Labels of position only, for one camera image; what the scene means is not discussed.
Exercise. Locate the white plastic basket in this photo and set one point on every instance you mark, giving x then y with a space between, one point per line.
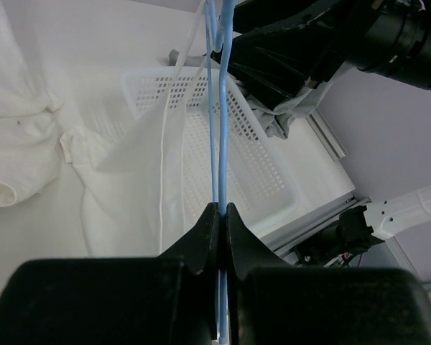
257 181

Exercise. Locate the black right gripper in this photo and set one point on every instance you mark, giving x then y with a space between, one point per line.
283 46

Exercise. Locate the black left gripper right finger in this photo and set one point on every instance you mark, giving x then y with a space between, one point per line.
272 302

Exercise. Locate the blue wire hanger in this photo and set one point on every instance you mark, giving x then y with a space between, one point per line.
219 38

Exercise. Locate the white tank top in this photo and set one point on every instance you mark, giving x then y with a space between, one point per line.
28 128
129 155

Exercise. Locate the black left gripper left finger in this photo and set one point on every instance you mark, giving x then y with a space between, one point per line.
168 299

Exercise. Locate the aluminium front frame rail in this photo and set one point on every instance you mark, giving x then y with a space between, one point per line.
283 240

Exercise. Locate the grey tank top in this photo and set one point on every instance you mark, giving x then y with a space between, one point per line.
277 123

